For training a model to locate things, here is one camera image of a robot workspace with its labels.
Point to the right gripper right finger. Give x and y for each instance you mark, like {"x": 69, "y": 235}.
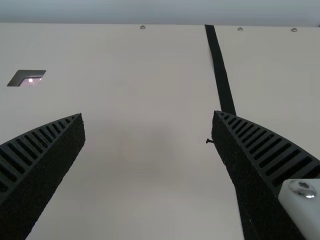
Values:
{"x": 252, "y": 170}

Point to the black strip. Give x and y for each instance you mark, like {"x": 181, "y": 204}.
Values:
{"x": 220, "y": 70}

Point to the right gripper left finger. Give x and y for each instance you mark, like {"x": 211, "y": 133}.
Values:
{"x": 45, "y": 160}

